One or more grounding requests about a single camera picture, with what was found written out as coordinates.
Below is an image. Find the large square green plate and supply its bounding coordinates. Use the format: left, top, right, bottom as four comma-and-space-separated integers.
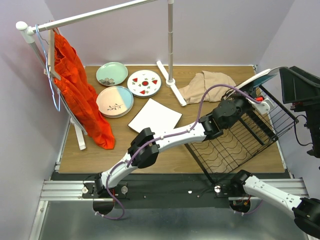
128, 98, 182, 133

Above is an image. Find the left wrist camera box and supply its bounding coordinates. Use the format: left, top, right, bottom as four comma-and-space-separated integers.
247, 97, 275, 115

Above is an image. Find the white clothes rack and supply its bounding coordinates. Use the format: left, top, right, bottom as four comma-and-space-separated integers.
15, 0, 188, 151

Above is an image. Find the green round plate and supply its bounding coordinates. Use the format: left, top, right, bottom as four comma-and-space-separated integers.
96, 62, 128, 87

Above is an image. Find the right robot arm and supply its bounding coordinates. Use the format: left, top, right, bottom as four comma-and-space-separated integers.
230, 66, 320, 239

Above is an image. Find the white blue rimmed plate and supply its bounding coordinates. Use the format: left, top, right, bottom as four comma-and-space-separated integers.
127, 70, 162, 96

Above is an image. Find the teal round plate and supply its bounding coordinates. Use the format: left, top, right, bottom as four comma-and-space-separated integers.
252, 73, 277, 88

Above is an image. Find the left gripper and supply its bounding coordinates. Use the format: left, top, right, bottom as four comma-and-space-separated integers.
223, 82, 256, 130

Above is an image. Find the black mounting rail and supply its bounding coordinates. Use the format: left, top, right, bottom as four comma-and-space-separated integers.
82, 172, 293, 210

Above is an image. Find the wooden clip hanger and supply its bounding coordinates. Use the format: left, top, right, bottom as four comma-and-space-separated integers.
43, 28, 61, 81

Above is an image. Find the black wire dish rack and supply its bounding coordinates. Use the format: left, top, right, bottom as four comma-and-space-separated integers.
185, 86, 298, 182

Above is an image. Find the orange garment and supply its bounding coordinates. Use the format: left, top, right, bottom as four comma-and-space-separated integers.
54, 33, 116, 150

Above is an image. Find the beige cloth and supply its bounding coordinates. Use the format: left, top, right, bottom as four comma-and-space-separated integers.
179, 70, 236, 105

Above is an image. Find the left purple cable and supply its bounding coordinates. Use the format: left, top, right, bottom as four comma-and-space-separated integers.
93, 83, 263, 220

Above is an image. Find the blue wire hanger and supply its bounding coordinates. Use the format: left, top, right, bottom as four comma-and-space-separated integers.
35, 24, 61, 112

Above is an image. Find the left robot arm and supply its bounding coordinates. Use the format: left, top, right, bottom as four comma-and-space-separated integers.
93, 94, 264, 198

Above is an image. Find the cream and teal plate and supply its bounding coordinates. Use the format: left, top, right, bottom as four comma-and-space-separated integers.
96, 86, 134, 118

